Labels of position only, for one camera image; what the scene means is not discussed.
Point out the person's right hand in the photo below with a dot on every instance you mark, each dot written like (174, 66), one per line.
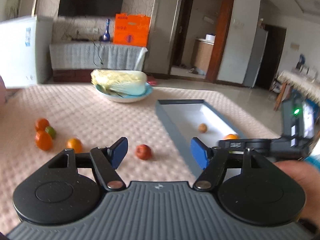
(310, 185)

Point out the orange tangerine with stem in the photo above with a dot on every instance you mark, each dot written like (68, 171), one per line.
(44, 140)

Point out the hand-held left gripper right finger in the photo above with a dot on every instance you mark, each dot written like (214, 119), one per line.
(198, 152)

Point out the light blue bowl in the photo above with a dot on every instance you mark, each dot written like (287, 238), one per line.
(125, 98)

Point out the grey slipper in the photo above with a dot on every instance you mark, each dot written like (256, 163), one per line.
(193, 70)

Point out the cloth-covered television cabinet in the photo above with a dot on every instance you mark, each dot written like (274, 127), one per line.
(75, 56)

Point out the wooden cabinet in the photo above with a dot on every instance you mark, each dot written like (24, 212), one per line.
(202, 56)

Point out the red apple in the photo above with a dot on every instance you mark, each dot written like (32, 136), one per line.
(143, 152)

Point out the white round container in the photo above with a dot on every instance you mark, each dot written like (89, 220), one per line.
(209, 37)

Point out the blue glass vase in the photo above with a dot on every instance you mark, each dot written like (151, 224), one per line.
(105, 35)

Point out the dark wooden door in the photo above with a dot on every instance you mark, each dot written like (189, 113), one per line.
(183, 25)

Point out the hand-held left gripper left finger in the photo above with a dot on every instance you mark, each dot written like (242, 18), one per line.
(119, 152)

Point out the green tangerine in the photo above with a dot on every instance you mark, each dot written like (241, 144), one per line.
(51, 132)

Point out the white chest freezer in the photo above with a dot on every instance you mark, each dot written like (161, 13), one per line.
(20, 52)

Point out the grey refrigerator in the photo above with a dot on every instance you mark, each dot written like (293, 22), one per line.
(256, 57)

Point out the orange gift box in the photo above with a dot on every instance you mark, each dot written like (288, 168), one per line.
(131, 30)

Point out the pale curtain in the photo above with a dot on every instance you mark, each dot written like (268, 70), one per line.
(13, 0)

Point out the grey cardboard box tray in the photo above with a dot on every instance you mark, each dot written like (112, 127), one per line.
(185, 115)

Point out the orange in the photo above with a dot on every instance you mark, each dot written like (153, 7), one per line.
(231, 137)
(74, 145)

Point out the reddish tangerine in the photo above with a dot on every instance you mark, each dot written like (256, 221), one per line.
(41, 124)

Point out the black set-top device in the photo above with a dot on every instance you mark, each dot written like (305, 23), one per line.
(80, 39)

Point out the brown kiwi fruit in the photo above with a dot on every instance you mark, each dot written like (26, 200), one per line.
(203, 127)

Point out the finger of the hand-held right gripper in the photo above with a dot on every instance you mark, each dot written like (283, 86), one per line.
(257, 143)

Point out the napa cabbage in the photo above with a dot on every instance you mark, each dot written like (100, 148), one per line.
(122, 82)

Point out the pink-red slipper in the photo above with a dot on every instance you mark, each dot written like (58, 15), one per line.
(151, 82)

